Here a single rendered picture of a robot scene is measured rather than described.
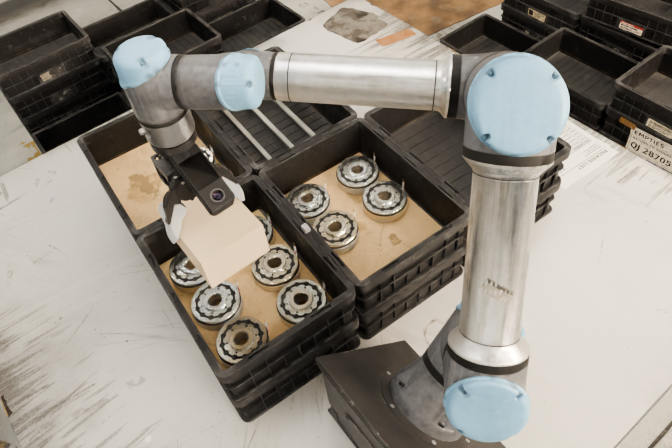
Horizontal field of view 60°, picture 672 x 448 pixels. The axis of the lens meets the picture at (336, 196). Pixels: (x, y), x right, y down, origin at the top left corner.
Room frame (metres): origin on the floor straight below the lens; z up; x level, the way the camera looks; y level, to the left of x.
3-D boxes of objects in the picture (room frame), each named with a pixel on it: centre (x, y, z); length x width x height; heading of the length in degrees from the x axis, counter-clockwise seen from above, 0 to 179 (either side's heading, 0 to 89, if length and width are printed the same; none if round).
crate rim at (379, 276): (0.84, -0.05, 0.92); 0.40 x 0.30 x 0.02; 29
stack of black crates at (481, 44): (2.06, -0.76, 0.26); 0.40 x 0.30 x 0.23; 33
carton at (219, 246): (0.66, 0.22, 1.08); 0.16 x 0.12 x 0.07; 33
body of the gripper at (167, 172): (0.69, 0.24, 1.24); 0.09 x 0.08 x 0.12; 33
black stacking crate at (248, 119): (1.19, 0.14, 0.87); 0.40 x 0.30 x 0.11; 29
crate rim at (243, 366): (0.70, 0.21, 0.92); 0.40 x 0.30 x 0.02; 29
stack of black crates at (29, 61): (2.19, 1.17, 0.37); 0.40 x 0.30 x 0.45; 123
